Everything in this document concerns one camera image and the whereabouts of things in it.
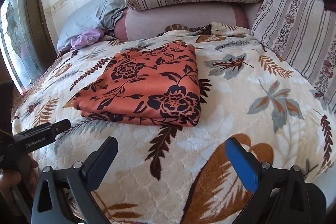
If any orange floral black-patterned garment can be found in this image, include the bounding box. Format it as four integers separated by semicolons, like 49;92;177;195
72;41;201;127

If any person's left hand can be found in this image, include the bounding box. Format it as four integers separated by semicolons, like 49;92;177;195
1;159;39;203

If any cream leaf-pattern blanket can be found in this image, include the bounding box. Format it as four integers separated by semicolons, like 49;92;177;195
12;23;335;223

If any lilac floral cloth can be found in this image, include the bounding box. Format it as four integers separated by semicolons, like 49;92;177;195
71;28;104;50

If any grey-blue pillow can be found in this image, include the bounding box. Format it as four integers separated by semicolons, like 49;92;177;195
57;0;126;52

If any pink bed headboard cushion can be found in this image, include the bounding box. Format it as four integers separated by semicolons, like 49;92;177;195
114;0;336;42

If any striped floral side pillow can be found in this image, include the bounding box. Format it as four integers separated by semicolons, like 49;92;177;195
251;0;335;113

